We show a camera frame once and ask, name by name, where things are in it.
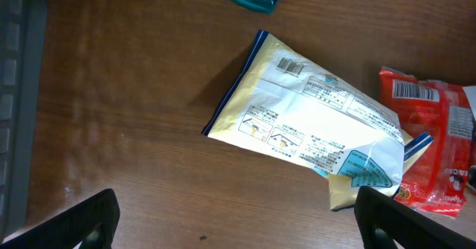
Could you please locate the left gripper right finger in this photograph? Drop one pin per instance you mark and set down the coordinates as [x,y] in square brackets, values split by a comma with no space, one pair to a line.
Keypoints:
[385,223]

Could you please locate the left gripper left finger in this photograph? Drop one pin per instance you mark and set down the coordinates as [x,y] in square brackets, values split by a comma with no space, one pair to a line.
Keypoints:
[90,224]

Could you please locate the red snack bag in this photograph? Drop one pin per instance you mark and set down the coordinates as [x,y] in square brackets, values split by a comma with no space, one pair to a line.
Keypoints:
[436,182]

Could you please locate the cream and blue snack bag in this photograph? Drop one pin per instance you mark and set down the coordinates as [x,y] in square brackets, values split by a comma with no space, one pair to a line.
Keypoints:
[286,106]

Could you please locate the silver foil snack packet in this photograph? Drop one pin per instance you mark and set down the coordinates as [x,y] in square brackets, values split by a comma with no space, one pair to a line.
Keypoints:
[470,92]

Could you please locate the grey plastic mesh basket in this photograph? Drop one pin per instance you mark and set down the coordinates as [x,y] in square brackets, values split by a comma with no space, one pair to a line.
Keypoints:
[23,25]

